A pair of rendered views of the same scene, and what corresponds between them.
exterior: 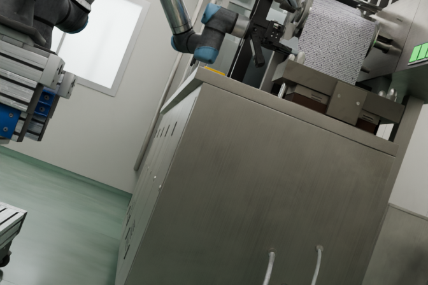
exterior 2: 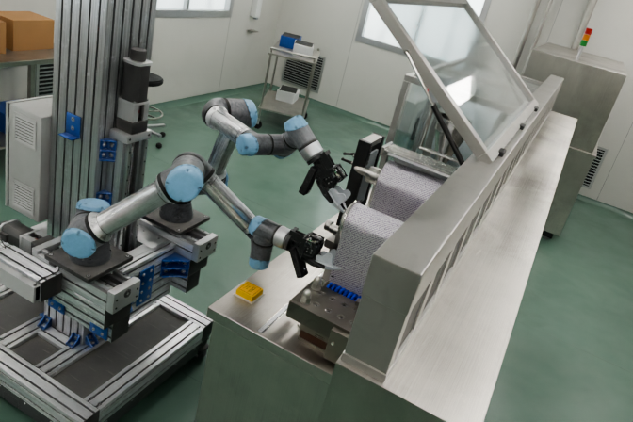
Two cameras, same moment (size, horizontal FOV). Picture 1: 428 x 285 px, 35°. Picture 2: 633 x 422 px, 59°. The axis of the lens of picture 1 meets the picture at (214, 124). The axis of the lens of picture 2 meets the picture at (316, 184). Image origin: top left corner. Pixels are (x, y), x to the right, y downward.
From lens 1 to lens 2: 1.83 m
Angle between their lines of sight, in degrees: 38
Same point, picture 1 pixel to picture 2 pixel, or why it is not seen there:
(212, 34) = (255, 249)
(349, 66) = not seen: hidden behind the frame
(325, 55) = (362, 270)
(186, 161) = (211, 380)
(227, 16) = (265, 234)
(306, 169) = (302, 407)
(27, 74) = (98, 304)
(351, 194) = not seen: outside the picture
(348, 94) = (342, 343)
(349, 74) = not seen: hidden behind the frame
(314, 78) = (313, 320)
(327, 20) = (361, 235)
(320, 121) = (310, 369)
